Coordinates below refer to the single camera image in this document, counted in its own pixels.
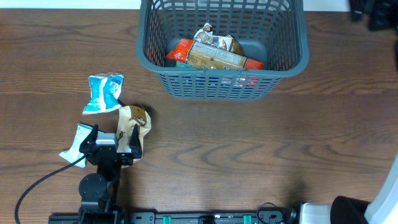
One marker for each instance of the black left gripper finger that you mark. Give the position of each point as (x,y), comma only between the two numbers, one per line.
(135,144)
(89,143)

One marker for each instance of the beige brown cookie bag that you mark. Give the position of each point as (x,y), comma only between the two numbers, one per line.
(205,35)

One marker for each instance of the blue white snack bag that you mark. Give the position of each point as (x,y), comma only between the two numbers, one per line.
(106,89)

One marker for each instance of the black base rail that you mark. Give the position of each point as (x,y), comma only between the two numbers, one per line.
(199,217)

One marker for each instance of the orange pasta packet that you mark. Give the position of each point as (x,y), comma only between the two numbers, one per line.
(201,55)

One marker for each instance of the tan brown snack bag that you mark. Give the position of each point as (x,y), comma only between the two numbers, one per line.
(129,116)

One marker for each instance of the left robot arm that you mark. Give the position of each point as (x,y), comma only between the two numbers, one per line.
(99,190)

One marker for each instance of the teal white snack packet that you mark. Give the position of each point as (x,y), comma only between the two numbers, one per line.
(73,154)

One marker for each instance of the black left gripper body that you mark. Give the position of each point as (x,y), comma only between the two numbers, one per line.
(124,158)

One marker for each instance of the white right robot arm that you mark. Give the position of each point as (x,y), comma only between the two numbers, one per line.
(383,210)

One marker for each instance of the colourful tissue multipack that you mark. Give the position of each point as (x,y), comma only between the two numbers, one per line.
(182,64)

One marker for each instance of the grey plastic basket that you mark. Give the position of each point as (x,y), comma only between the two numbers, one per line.
(273,32)

